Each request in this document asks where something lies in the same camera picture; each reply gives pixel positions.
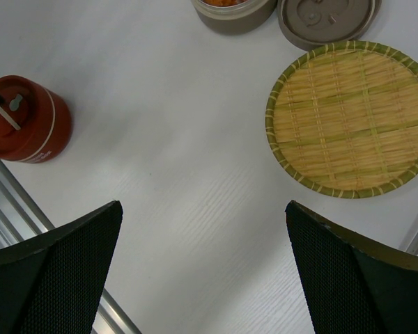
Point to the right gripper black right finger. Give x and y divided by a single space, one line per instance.
352 284

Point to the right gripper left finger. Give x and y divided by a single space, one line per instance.
52 283

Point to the red round lid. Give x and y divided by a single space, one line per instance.
28 104

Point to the red-banded metal tin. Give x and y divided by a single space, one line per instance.
57 138

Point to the orange fried food piece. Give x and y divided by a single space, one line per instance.
223 3

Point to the round bamboo plate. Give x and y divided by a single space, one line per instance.
342 120

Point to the brown round lid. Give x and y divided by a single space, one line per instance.
309 24

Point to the brown-banded metal tin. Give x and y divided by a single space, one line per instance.
241 17

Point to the aluminium mounting rail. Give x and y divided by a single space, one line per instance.
22 219

